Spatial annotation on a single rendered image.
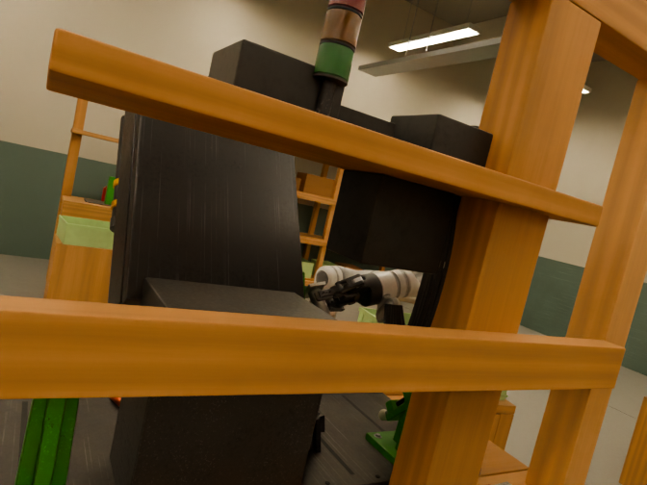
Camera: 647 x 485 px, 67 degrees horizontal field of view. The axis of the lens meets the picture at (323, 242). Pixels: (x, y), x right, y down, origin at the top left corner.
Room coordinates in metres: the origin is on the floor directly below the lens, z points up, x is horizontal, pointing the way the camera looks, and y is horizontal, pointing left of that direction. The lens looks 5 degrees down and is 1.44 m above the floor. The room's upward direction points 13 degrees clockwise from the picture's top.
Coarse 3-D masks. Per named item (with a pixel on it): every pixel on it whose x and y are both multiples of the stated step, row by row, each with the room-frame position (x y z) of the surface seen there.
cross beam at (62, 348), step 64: (0, 320) 0.45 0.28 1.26; (64, 320) 0.47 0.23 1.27; (128, 320) 0.50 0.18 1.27; (192, 320) 0.54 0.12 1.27; (256, 320) 0.60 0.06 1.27; (320, 320) 0.67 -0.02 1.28; (0, 384) 0.45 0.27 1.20; (64, 384) 0.48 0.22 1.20; (128, 384) 0.51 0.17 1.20; (192, 384) 0.55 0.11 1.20; (256, 384) 0.59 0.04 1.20; (320, 384) 0.64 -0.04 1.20; (384, 384) 0.69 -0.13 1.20; (448, 384) 0.76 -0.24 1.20; (512, 384) 0.84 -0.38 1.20; (576, 384) 0.94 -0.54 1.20
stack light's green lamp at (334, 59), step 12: (324, 48) 0.68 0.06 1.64; (336, 48) 0.67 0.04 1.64; (348, 48) 0.68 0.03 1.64; (324, 60) 0.68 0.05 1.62; (336, 60) 0.67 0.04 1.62; (348, 60) 0.68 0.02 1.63; (324, 72) 0.68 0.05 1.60; (336, 72) 0.68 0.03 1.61; (348, 72) 0.69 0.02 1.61; (336, 84) 0.71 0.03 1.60
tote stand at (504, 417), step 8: (504, 400) 1.97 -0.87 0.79; (504, 408) 1.92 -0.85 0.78; (512, 408) 1.94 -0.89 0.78; (496, 416) 1.91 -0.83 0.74; (504, 416) 1.92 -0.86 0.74; (512, 416) 1.94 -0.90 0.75; (496, 424) 1.91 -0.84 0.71; (504, 424) 1.93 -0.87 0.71; (496, 432) 1.92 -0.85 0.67; (504, 432) 1.93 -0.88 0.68; (488, 440) 1.91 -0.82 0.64; (496, 440) 1.92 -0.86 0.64; (504, 440) 1.94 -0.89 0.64; (504, 448) 1.94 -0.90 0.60
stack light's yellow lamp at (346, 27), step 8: (336, 8) 0.68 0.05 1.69; (328, 16) 0.68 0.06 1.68; (336, 16) 0.68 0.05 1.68; (344, 16) 0.67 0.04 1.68; (352, 16) 0.68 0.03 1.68; (328, 24) 0.68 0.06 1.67; (336, 24) 0.67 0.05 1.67; (344, 24) 0.67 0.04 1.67; (352, 24) 0.68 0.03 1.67; (360, 24) 0.69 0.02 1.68; (328, 32) 0.68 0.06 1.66; (336, 32) 0.67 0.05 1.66; (344, 32) 0.67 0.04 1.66; (352, 32) 0.68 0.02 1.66; (328, 40) 0.68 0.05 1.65; (336, 40) 0.67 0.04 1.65; (344, 40) 0.68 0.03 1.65; (352, 40) 0.68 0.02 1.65; (352, 48) 0.69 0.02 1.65
